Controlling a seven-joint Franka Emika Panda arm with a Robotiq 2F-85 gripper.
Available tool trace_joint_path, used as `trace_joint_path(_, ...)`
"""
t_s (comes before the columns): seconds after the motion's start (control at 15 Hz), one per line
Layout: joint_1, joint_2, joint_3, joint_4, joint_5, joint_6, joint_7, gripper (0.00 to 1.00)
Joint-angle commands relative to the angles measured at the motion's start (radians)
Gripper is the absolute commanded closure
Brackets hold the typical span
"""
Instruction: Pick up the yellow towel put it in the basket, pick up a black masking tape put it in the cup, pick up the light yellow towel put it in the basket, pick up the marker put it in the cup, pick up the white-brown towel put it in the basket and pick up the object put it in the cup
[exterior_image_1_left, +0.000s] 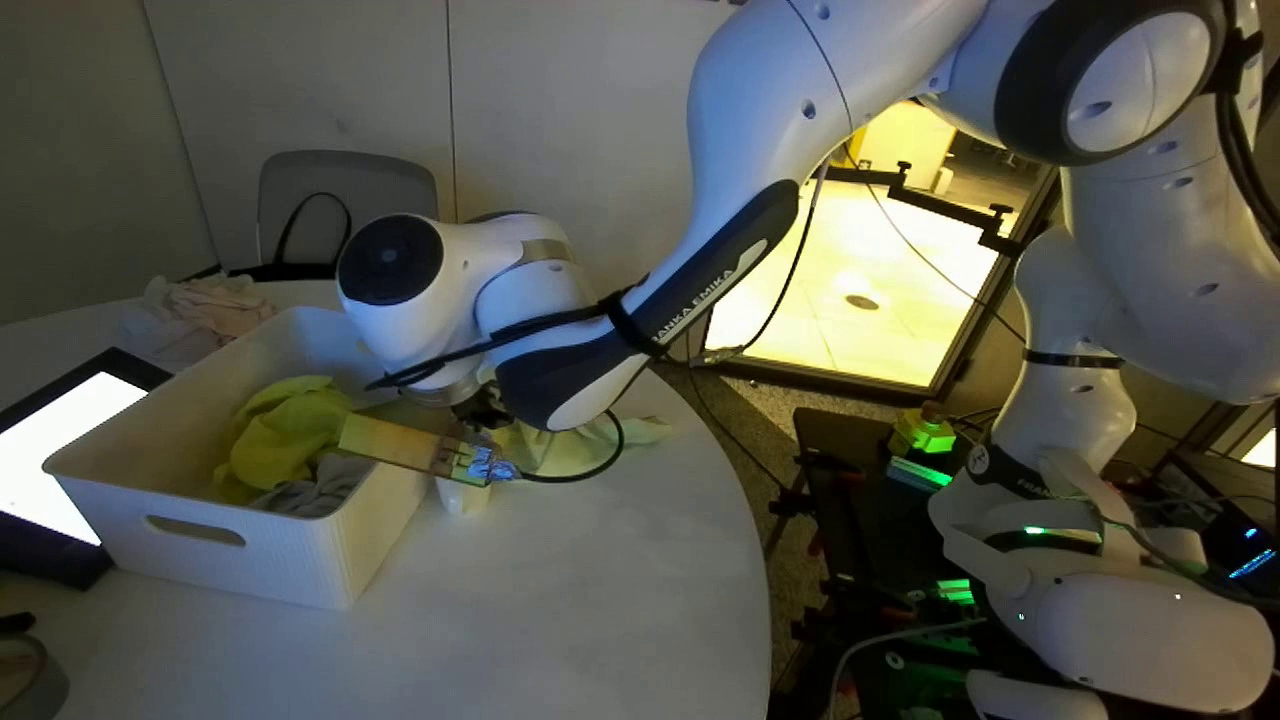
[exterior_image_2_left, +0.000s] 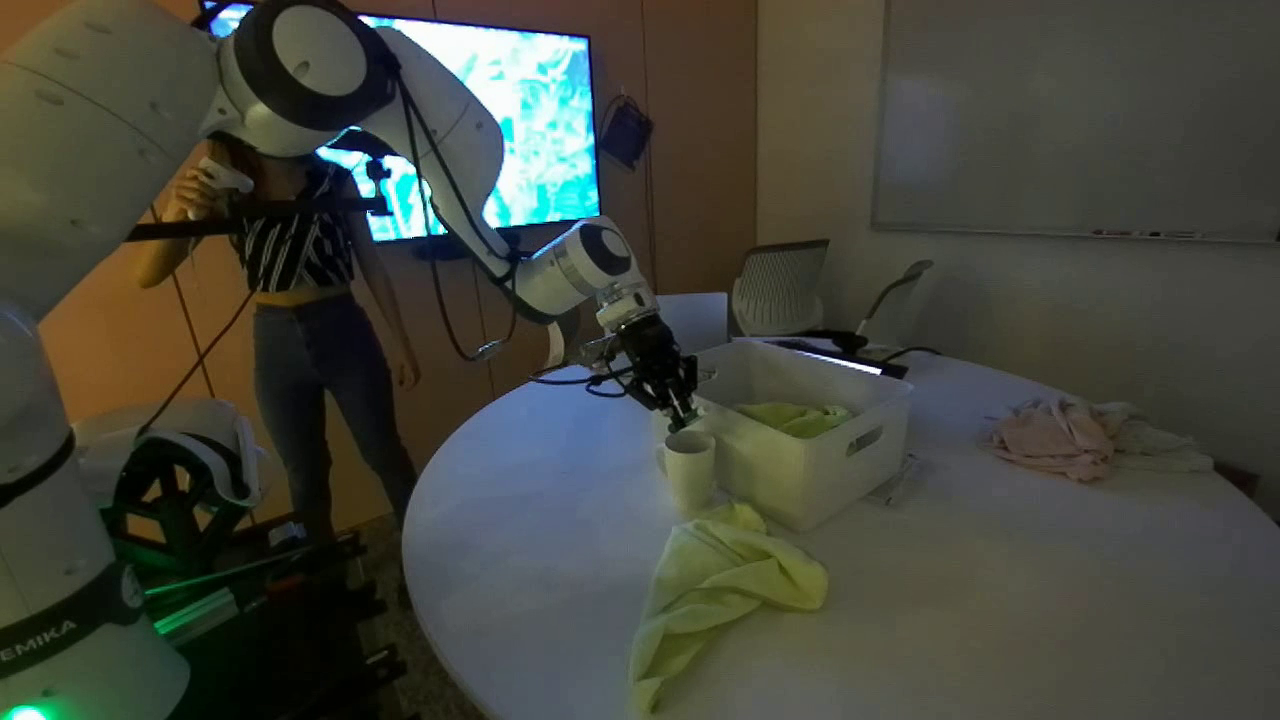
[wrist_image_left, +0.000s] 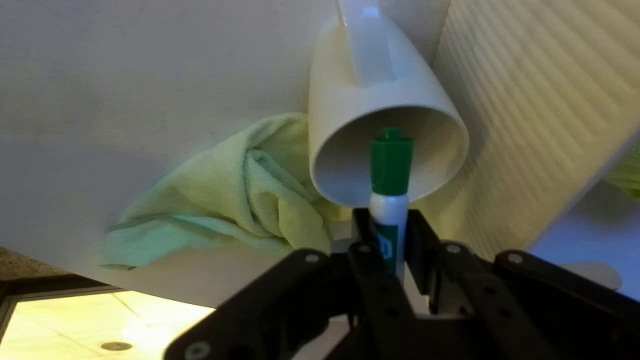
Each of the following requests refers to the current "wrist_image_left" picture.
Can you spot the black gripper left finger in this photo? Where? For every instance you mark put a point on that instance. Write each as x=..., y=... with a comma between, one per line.
x=372, y=257

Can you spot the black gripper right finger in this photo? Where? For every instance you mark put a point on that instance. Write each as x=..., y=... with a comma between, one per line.
x=427, y=252

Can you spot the green Expo marker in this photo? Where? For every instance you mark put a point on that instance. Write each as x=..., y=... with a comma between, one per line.
x=391, y=166

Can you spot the light green towel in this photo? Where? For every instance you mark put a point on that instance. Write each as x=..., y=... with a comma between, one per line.
x=220, y=193

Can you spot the white plastic basket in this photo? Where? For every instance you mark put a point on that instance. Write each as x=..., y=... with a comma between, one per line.
x=532, y=101

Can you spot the white ceramic mug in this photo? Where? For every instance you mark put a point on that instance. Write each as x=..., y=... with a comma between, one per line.
x=401, y=66

